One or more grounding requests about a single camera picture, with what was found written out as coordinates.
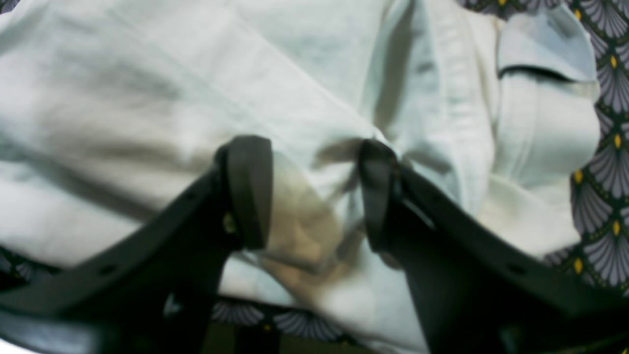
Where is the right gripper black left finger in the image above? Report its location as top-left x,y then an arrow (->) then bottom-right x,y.
1,135 -> 273,354

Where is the white T-shirt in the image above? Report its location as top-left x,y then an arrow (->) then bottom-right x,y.
0,0 -> 602,354

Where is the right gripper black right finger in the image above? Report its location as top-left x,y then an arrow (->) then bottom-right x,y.
358,140 -> 629,354

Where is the patterned grey table cloth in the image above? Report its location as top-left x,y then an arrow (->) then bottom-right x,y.
0,0 -> 629,345

